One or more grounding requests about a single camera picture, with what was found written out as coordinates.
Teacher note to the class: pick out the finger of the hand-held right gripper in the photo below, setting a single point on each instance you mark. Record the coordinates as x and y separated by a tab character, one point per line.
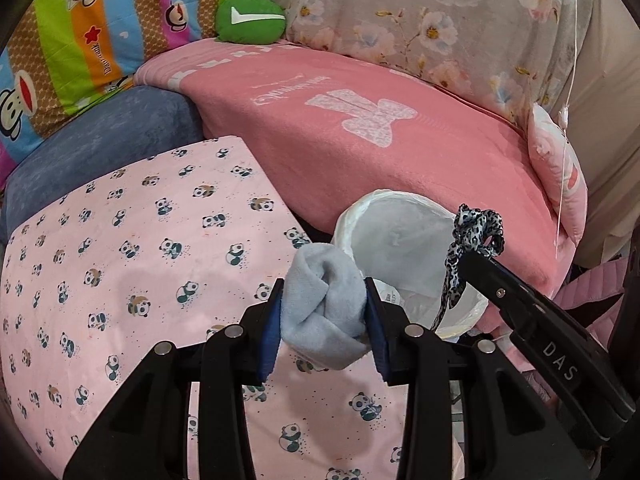
500	285

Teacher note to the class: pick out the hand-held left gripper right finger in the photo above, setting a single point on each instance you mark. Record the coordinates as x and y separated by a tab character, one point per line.
377	340

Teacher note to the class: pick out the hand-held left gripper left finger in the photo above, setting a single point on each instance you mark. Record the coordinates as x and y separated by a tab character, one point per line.
272	340

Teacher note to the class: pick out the grey sock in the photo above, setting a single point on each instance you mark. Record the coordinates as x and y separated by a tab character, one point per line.
330	305

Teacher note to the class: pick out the white bag-lined trash bin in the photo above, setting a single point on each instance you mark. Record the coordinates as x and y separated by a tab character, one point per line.
400	230

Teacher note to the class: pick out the pink quilted cloth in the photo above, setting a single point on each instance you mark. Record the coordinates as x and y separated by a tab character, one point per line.
600	300

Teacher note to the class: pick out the pink printed pillow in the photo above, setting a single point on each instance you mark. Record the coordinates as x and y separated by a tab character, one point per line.
555	160

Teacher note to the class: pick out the pink panda-print cloth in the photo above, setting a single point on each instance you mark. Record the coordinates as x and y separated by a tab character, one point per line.
125	235

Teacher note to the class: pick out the pink bow-print blanket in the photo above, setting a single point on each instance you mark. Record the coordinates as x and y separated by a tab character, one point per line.
300	135

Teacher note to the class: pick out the blue velvet cushion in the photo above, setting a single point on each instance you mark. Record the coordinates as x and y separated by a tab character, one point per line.
110	135

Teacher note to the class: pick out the grey floral bed sheet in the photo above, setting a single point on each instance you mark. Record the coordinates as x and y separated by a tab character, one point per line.
400	5

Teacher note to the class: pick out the green check-mark cushion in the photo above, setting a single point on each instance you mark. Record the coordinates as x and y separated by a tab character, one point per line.
250	25

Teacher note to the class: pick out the striped monkey-print blanket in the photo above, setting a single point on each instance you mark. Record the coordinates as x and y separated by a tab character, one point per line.
75	35

